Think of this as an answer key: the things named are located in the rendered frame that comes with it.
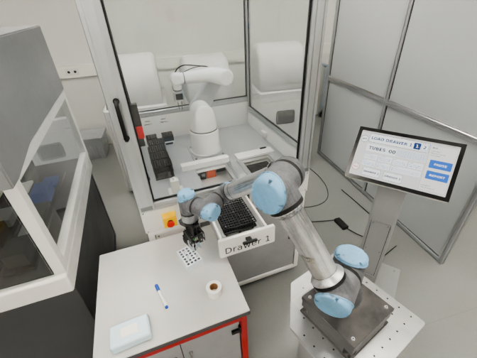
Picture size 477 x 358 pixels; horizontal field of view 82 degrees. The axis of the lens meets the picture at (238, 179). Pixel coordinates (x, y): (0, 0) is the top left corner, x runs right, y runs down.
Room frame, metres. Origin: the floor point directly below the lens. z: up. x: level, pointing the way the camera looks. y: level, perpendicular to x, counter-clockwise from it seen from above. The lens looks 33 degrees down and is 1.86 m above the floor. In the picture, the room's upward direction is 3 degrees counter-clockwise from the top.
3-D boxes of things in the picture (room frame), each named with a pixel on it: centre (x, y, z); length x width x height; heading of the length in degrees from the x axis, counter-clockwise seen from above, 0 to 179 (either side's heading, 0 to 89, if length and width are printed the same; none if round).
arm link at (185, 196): (0.95, 0.22, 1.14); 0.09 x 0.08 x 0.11; 55
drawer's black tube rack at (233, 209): (1.15, 0.04, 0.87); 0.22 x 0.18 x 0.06; 19
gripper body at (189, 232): (0.94, 0.22, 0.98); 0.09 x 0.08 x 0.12; 33
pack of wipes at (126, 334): (0.59, 0.45, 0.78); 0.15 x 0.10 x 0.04; 112
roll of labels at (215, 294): (0.77, 0.13, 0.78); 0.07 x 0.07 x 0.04
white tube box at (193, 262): (0.96, 0.27, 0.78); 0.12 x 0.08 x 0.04; 34
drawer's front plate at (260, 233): (0.96, -0.03, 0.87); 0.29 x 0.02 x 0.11; 109
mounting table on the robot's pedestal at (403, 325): (0.65, -0.40, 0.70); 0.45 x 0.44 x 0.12; 33
